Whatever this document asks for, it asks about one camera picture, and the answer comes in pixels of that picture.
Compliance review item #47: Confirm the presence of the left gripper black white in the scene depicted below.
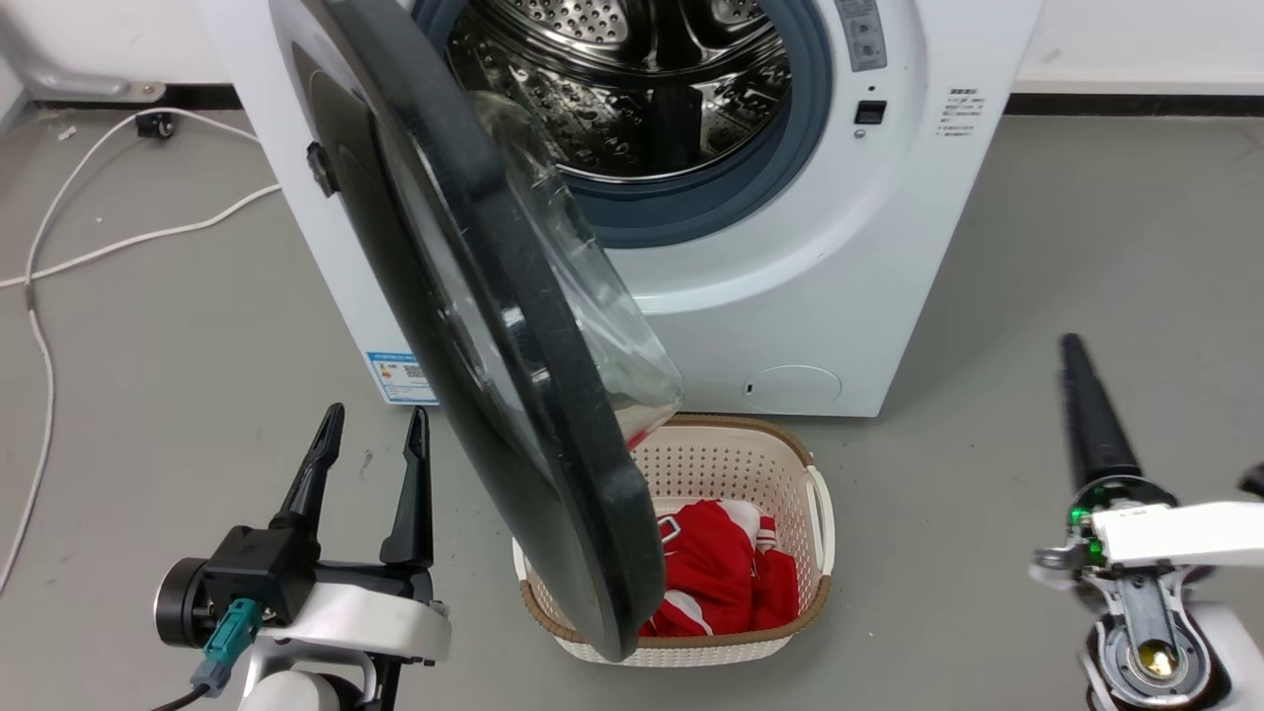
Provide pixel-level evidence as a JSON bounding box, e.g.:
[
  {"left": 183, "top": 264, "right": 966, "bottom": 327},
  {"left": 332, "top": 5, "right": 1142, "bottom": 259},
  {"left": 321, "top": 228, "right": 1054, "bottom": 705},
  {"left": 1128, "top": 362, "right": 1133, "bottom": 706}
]
[{"left": 153, "top": 402, "right": 453, "bottom": 663}]

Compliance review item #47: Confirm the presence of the right gripper white green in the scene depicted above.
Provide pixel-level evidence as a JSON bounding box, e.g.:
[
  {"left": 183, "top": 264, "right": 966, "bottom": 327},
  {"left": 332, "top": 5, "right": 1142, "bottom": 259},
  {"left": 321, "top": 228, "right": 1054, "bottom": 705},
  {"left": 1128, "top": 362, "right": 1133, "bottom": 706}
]
[{"left": 1027, "top": 334, "right": 1264, "bottom": 593}]

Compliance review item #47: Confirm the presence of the black round washing machine door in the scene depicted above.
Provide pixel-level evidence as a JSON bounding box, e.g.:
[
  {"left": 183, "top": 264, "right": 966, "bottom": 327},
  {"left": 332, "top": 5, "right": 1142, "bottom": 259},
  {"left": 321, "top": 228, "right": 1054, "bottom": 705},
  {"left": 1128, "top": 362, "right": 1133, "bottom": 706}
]
[{"left": 267, "top": 0, "right": 684, "bottom": 663}]

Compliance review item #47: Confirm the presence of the white front-load washing machine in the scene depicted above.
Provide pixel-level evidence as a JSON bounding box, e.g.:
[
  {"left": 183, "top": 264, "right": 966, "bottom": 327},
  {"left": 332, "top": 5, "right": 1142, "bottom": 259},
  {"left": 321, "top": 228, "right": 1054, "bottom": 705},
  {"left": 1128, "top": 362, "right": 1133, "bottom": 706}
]
[{"left": 197, "top": 0, "right": 1046, "bottom": 418}]

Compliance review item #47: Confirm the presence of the black door latch hook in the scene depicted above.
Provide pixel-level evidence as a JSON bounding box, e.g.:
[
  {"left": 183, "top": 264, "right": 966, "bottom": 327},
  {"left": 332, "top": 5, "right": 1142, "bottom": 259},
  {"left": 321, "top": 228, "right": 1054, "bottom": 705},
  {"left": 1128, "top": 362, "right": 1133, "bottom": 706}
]
[{"left": 305, "top": 141, "right": 343, "bottom": 198}]

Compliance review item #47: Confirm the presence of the grey-blue rubber door gasket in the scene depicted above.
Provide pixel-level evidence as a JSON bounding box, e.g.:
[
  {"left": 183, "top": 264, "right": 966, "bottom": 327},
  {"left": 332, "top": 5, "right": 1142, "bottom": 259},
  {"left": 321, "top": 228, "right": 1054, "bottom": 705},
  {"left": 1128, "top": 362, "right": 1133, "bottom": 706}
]
[{"left": 410, "top": 0, "right": 836, "bottom": 249}]

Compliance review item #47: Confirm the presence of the blue energy label sticker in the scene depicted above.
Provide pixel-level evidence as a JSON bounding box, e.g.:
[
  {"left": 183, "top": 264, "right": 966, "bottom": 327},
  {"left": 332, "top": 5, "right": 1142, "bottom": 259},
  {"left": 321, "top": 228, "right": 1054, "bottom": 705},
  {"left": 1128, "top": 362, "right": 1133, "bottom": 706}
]
[{"left": 365, "top": 351, "right": 439, "bottom": 406}]

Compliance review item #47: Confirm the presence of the round white filter cover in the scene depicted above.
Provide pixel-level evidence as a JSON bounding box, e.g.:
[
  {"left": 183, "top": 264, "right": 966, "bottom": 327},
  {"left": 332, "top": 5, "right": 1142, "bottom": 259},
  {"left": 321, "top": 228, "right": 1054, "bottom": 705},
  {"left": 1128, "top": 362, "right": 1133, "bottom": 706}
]
[{"left": 754, "top": 364, "right": 844, "bottom": 412}]

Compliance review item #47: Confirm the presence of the red and white garment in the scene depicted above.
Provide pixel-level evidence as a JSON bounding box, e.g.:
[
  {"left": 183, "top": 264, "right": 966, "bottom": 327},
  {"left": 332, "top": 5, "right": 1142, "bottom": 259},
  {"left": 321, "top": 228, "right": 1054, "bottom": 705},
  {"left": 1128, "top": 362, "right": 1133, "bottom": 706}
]
[{"left": 626, "top": 429, "right": 800, "bottom": 639}]

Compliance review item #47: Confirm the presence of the cream perforated laundry basket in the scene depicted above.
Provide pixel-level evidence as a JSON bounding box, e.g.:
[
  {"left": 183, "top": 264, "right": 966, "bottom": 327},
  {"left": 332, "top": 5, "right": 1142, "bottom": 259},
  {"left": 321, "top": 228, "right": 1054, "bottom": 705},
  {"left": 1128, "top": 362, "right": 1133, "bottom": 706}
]
[{"left": 512, "top": 415, "right": 837, "bottom": 668}]

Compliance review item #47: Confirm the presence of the perforated steel washer drum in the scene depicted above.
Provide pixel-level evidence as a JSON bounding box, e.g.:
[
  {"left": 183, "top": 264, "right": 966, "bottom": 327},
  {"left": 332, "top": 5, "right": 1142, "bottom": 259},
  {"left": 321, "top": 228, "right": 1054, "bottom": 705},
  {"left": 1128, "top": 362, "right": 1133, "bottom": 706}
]
[{"left": 444, "top": 0, "right": 793, "bottom": 185}]

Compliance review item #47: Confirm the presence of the grey washer control strip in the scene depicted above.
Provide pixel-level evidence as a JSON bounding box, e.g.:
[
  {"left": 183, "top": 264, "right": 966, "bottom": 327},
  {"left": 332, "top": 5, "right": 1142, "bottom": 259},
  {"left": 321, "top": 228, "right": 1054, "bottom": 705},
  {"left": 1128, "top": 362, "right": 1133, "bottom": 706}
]
[{"left": 834, "top": 0, "right": 889, "bottom": 73}]

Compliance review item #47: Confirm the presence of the grey metal furniture base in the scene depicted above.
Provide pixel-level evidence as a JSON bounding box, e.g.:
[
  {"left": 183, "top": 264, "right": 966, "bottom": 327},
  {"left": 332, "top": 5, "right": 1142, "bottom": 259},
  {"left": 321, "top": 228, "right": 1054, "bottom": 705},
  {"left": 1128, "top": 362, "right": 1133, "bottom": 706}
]
[{"left": 0, "top": 0, "right": 168, "bottom": 104}]

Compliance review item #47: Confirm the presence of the black cable with teal connector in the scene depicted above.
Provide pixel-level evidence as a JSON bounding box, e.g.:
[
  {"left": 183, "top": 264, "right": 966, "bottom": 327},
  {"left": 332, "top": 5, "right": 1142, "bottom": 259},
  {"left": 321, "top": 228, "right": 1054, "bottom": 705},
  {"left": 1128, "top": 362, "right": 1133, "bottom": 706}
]
[{"left": 148, "top": 597, "right": 266, "bottom": 711}]

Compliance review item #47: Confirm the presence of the white floor cable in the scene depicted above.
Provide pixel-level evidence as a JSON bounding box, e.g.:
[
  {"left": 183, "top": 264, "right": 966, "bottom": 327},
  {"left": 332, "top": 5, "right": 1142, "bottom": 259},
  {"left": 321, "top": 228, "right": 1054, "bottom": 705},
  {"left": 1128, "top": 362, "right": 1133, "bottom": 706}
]
[{"left": 0, "top": 183, "right": 283, "bottom": 290}]

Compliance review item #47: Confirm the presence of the long looping white cable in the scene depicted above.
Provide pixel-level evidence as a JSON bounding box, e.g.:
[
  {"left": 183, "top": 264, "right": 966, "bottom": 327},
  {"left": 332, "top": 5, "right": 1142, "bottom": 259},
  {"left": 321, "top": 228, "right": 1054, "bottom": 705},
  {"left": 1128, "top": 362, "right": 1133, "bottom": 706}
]
[{"left": 0, "top": 107, "right": 264, "bottom": 595}]

